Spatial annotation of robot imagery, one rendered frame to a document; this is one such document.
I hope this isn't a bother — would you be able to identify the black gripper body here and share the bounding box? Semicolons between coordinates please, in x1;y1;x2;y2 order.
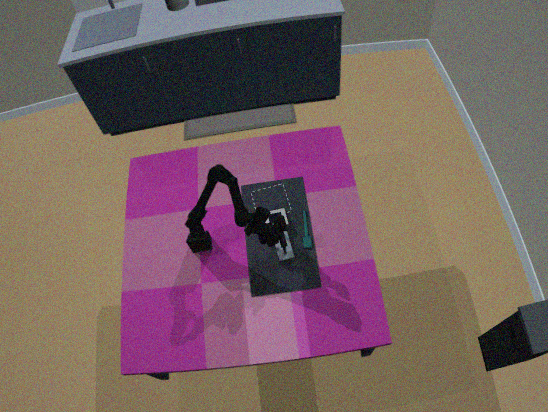
258;215;286;244

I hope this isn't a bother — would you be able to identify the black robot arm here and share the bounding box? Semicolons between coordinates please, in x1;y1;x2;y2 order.
185;164;279;247

